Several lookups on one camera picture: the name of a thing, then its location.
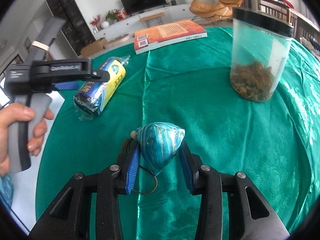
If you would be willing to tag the person's left hand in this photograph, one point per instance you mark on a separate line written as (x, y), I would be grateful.
(18, 112)

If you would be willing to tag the white cardboard storage box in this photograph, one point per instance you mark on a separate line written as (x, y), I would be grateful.
(23, 209)

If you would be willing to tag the dark wooden chair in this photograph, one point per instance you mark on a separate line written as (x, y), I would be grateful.
(303, 27)

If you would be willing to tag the round cat scratcher bed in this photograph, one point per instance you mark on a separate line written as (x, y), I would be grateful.
(116, 41)

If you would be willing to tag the blue sleeve forearm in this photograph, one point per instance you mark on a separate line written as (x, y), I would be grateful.
(7, 191)

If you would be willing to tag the blue silk pyramid sachet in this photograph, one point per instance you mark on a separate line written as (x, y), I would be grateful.
(150, 147)

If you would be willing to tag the green satin tablecloth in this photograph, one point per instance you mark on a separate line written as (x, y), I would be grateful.
(276, 143)

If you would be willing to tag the red flower vase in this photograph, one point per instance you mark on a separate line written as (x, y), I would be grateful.
(96, 22)

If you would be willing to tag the white tv cabinet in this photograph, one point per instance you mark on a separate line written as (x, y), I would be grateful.
(132, 24)

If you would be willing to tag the black flat television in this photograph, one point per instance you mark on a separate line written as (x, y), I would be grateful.
(135, 6)

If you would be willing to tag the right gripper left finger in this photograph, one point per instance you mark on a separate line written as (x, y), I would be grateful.
(68, 215)

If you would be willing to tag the orange book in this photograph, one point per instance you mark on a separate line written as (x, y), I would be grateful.
(167, 34)

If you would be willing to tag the clear jar black lid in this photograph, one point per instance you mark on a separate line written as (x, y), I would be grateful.
(260, 49)

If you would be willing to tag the blue yellow trash bag roll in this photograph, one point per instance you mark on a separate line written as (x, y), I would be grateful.
(91, 99)

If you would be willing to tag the black display cabinet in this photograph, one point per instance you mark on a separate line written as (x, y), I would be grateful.
(75, 28)

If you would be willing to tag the small wooden side table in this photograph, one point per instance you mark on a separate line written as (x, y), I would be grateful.
(148, 19)

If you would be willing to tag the brown cardboard box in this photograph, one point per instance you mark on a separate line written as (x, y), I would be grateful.
(93, 47)

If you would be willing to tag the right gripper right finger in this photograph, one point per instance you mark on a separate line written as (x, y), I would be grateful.
(232, 199)

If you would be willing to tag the orange lounge chair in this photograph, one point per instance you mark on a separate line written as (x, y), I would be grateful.
(214, 13)

